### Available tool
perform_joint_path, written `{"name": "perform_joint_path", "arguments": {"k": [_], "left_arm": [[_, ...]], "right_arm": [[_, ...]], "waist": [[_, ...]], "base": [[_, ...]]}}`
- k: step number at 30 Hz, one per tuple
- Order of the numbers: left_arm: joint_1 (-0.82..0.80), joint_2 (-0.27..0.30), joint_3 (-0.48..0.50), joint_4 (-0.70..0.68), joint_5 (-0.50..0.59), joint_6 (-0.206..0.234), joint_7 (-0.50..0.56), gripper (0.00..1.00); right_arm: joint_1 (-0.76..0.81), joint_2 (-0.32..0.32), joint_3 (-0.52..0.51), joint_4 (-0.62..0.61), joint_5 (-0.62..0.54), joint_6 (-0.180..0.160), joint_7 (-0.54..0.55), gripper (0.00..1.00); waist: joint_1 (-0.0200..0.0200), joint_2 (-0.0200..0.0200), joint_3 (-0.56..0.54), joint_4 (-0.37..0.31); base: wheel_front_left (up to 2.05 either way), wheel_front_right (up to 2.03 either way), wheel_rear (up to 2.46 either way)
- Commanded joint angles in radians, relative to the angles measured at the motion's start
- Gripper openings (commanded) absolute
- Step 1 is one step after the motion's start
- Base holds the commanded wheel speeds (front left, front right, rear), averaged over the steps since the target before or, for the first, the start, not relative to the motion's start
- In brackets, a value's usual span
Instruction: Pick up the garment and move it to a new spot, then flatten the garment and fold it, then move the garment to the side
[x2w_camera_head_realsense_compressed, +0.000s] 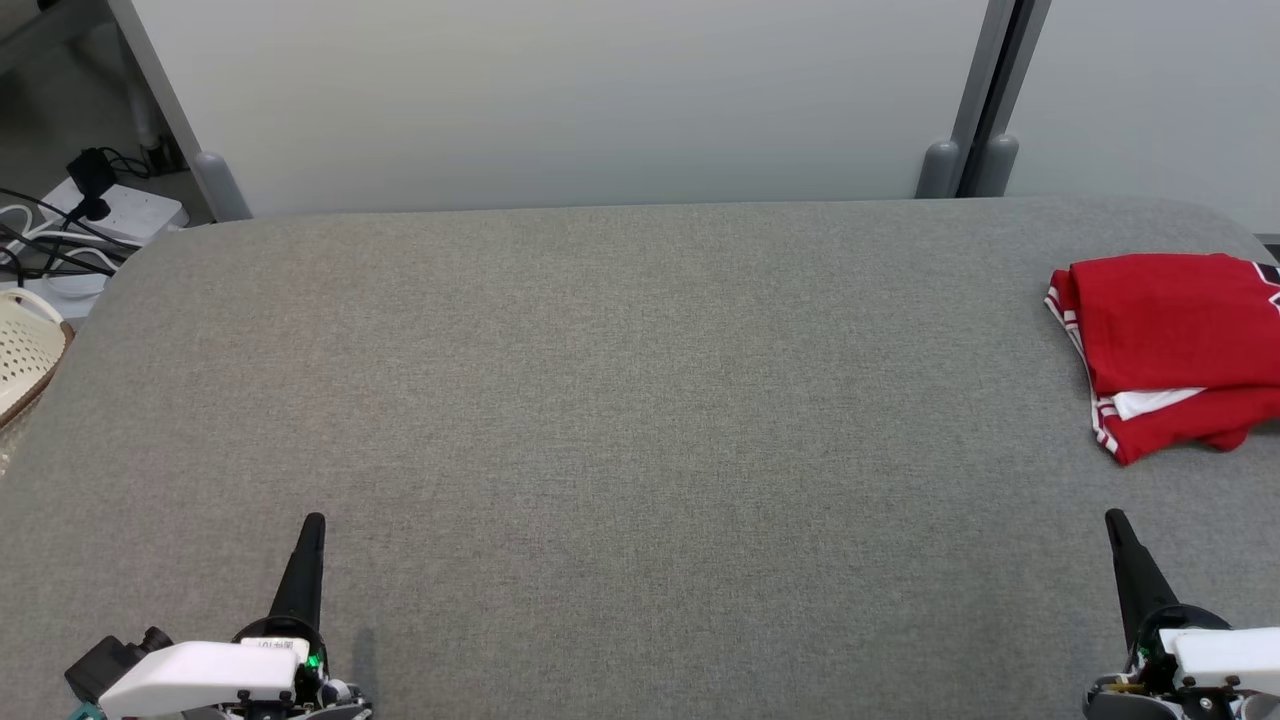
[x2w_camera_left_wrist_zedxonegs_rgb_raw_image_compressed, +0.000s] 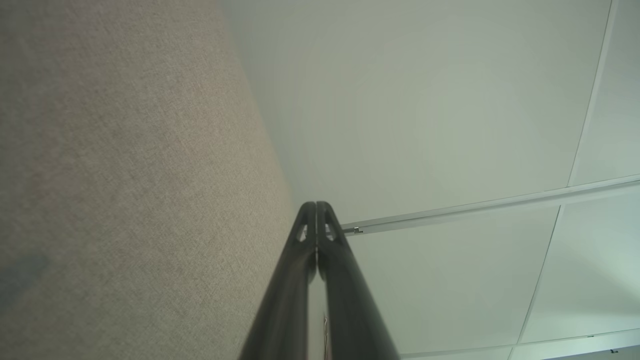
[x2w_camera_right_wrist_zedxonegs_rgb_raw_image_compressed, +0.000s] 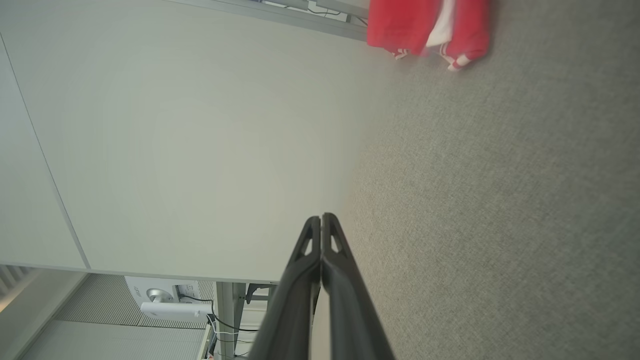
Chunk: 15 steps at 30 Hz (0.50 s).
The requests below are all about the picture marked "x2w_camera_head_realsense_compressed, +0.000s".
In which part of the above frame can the grey fabric sofa cushion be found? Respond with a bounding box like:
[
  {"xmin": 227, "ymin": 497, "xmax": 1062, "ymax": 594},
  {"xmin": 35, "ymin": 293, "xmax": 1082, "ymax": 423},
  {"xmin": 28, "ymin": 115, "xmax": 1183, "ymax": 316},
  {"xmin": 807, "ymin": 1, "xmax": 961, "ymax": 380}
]
[{"xmin": 0, "ymin": 195, "xmax": 1280, "ymax": 720}]

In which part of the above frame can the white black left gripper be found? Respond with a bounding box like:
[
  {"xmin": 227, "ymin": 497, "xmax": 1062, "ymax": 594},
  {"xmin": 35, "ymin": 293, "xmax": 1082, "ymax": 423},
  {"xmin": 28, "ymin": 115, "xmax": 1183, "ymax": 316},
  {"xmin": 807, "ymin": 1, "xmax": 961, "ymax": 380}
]
[{"xmin": 98, "ymin": 513, "xmax": 373, "ymax": 720}]

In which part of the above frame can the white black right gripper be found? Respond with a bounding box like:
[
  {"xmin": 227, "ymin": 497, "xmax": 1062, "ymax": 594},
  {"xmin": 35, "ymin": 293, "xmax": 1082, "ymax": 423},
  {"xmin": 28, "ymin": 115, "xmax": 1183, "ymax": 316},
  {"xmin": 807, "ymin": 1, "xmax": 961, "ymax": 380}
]
[{"xmin": 1085, "ymin": 509, "xmax": 1280, "ymax": 720}]

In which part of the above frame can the dark grey partition post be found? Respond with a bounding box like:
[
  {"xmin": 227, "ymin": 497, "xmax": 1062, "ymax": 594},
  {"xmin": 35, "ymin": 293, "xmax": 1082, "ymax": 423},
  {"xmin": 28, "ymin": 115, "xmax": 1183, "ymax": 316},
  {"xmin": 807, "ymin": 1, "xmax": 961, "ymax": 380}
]
[{"xmin": 965, "ymin": 0, "xmax": 1053, "ymax": 198}]

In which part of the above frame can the grey partition post with foot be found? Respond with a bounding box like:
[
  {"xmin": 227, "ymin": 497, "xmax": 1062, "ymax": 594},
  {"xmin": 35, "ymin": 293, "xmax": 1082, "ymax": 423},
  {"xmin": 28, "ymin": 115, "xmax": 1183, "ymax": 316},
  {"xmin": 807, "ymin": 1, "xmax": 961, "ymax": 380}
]
[{"xmin": 105, "ymin": 0, "xmax": 253, "ymax": 223}]

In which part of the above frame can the red and white jersey shirt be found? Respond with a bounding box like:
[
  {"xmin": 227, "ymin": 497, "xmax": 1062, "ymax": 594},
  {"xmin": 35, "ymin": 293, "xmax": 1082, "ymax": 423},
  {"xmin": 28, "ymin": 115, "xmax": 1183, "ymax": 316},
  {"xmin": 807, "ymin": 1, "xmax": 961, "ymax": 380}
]
[{"xmin": 1045, "ymin": 253, "xmax": 1280, "ymax": 466}]

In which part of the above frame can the black plug adapter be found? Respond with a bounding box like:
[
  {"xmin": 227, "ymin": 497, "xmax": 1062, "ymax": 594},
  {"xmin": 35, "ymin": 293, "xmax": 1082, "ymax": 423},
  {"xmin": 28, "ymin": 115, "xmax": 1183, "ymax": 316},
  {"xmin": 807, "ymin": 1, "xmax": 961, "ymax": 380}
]
[{"xmin": 65, "ymin": 148, "xmax": 123, "ymax": 223}]

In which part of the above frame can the light grey partition post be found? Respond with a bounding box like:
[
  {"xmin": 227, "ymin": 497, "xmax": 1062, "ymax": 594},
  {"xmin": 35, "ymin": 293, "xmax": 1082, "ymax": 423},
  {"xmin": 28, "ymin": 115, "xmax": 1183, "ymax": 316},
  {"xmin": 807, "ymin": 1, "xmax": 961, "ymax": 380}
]
[{"xmin": 915, "ymin": 0, "xmax": 1019, "ymax": 199}]

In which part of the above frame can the white power strip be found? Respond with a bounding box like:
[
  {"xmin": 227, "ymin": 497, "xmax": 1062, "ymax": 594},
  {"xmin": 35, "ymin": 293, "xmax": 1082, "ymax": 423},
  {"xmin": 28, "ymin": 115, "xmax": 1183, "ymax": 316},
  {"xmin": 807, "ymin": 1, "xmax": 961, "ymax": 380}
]
[{"xmin": 40, "ymin": 178, "xmax": 191, "ymax": 301}]

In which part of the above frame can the cream plastic laundry basket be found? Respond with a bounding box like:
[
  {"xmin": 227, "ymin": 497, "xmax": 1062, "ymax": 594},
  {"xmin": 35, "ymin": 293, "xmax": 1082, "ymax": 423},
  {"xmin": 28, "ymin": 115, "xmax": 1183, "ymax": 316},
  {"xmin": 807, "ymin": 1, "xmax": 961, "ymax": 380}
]
[{"xmin": 0, "ymin": 287, "xmax": 76, "ymax": 429}]

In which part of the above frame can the black floor cable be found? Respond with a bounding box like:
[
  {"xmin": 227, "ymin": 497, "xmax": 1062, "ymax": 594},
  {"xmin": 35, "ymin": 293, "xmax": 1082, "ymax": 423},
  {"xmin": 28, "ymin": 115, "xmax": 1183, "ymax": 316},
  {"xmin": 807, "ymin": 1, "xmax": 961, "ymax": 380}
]
[{"xmin": 0, "ymin": 185, "xmax": 136, "ymax": 286}]

